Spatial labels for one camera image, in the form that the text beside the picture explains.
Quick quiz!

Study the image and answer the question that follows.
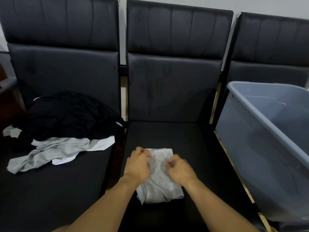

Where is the black leather bench chair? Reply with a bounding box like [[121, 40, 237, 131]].
[[213, 12, 309, 143], [0, 0, 126, 232], [118, 0, 266, 232]]

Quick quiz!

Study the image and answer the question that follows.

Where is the blue-grey plastic bin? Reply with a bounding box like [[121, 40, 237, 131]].
[[215, 81, 309, 224]]

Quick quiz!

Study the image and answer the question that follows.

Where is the black garment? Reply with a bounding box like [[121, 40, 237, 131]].
[[12, 91, 126, 148]]

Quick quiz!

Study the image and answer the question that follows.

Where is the person's right hand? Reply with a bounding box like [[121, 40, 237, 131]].
[[165, 154, 200, 188]]

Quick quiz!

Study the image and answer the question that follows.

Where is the person's left hand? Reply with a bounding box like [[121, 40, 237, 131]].
[[123, 146, 153, 185]]

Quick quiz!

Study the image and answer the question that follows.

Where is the grey garment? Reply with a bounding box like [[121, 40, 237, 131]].
[[136, 148, 184, 205]]

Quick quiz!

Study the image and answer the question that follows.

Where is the grey tank top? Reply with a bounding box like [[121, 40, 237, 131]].
[[2, 125, 116, 174]]

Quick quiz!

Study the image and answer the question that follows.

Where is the person's right forearm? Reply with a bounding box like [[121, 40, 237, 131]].
[[183, 179, 261, 232]]

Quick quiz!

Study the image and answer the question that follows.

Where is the person's left forearm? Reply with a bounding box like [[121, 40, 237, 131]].
[[52, 177, 139, 232]]

